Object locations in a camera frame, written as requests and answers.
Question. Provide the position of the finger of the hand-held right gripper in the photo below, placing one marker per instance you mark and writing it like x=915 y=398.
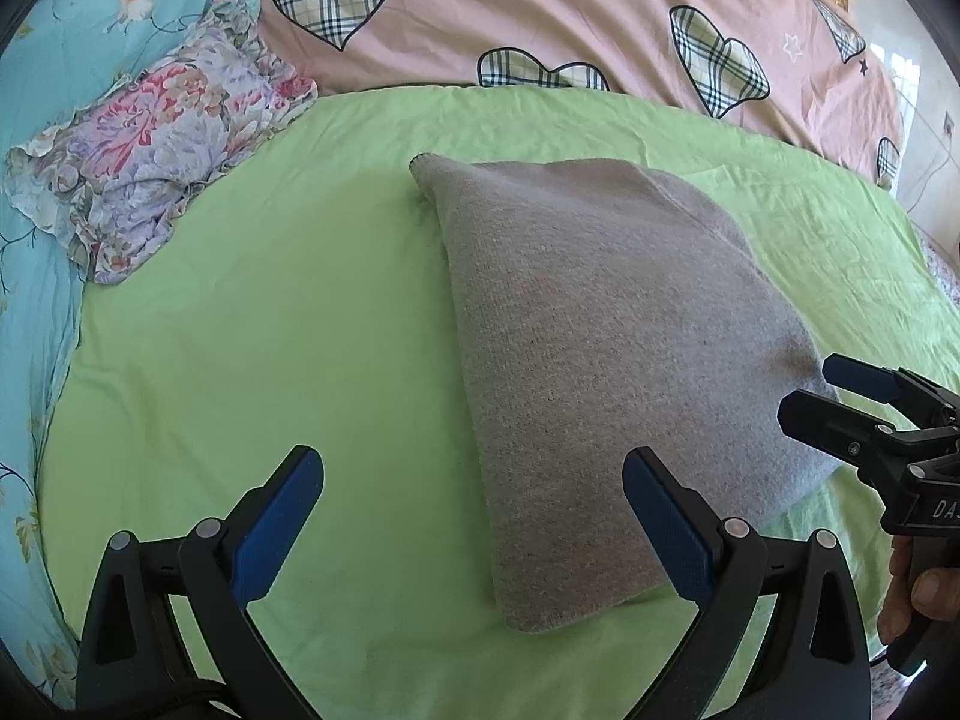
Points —
x=832 y=424
x=859 y=375

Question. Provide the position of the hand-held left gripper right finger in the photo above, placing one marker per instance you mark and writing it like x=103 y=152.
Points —
x=667 y=517

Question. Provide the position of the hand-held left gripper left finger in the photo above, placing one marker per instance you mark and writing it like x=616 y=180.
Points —
x=277 y=525

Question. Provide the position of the grey-beige knit sweater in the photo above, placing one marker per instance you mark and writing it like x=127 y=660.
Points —
x=600 y=352

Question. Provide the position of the person's right hand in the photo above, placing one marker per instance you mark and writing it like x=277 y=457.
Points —
x=896 y=600

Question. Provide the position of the light green bed sheet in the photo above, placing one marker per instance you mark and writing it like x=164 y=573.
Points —
x=262 y=315

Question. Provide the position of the light blue floral sheet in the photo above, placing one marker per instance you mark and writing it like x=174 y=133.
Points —
x=45 y=352

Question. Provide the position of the purple floral ruffled cloth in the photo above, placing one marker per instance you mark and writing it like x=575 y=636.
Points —
x=150 y=150

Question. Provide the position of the pink quilt with plaid hearts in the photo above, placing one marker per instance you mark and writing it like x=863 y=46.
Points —
x=525 y=15

